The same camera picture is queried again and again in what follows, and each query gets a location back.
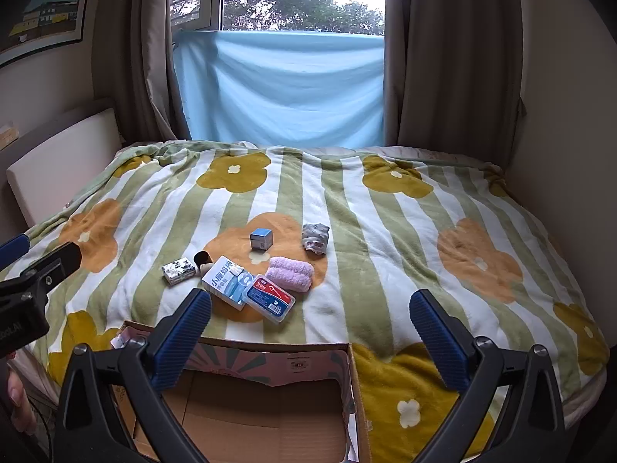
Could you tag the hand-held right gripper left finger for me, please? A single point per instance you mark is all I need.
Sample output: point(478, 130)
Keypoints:
point(185, 333)

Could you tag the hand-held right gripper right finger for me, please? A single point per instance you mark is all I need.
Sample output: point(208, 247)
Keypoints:
point(438, 342)

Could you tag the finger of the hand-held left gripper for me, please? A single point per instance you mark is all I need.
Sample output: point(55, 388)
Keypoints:
point(12, 249)
point(58, 260)

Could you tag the silver patterned packet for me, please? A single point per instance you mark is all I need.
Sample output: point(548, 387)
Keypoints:
point(179, 271)

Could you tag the blue and white carton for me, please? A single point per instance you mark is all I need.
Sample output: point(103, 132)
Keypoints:
point(224, 282)

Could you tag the beige cardboard tube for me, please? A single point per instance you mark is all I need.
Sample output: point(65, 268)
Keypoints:
point(203, 260)

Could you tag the clear plastic case red label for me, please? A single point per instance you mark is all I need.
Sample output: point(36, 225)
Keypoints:
point(267, 299)

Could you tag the cardboard box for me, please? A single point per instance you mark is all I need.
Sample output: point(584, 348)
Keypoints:
point(265, 419)

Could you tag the pink towel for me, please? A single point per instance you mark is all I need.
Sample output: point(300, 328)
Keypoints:
point(289, 272)

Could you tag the small blue cube box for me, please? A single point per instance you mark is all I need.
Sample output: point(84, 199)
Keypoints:
point(261, 238)

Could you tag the grey white pouch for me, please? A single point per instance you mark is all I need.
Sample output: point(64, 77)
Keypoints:
point(315, 238)

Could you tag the person's left hand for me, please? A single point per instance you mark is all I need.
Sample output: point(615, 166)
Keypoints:
point(21, 395)

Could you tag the white padded headboard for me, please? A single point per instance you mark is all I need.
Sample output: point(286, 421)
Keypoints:
point(62, 164)

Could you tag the striped floral blanket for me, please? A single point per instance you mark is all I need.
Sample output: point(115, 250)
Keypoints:
point(385, 251)

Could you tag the brown curtain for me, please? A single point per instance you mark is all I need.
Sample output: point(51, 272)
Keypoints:
point(140, 58)
point(448, 58)

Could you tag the light blue hanging cloth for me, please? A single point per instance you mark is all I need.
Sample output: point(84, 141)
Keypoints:
point(284, 87)

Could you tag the small wooden wall piece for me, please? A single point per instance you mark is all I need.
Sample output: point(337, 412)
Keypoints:
point(8, 137)

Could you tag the wall poster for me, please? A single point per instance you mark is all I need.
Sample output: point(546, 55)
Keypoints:
point(43, 9)

